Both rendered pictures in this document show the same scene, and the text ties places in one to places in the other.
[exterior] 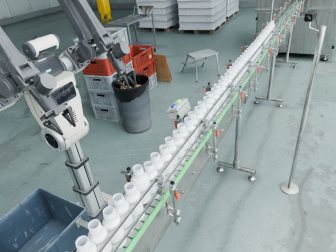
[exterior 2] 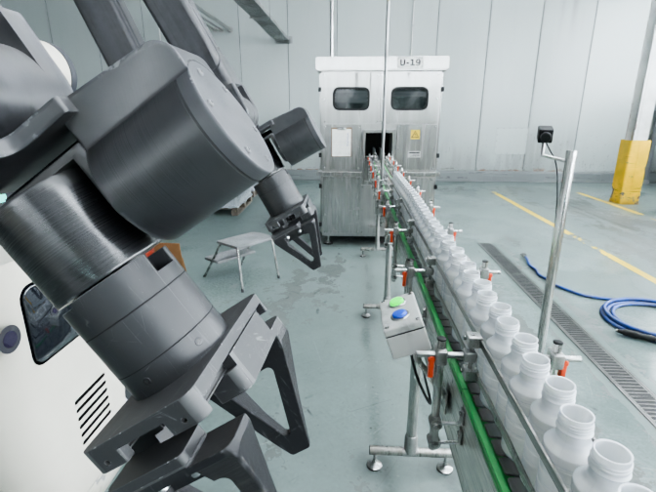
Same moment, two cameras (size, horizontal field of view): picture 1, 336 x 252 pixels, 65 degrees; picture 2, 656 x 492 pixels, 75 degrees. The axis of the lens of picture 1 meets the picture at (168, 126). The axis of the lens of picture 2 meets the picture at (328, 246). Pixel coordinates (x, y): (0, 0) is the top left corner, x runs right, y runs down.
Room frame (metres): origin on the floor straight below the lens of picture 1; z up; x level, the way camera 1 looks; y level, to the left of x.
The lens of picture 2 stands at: (0.71, 0.46, 1.50)
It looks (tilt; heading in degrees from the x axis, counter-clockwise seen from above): 17 degrees down; 331
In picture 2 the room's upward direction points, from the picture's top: straight up
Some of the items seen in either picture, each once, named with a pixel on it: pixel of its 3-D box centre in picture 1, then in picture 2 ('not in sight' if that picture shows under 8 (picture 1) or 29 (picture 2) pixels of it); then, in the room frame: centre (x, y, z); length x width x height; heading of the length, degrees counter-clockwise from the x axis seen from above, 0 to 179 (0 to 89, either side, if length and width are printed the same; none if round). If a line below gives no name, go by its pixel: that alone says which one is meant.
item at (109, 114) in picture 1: (116, 103); not in sight; (3.47, 0.70, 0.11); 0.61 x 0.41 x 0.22; 154
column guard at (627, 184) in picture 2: not in sight; (629, 172); (4.84, -7.90, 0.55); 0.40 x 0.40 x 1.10; 58
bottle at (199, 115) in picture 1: (198, 121); (495, 346); (1.18, -0.16, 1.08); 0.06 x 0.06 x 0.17
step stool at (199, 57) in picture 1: (199, 63); (240, 257); (4.52, -0.68, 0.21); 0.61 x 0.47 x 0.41; 21
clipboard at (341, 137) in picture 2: not in sight; (341, 142); (4.96, -2.05, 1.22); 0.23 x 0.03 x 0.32; 58
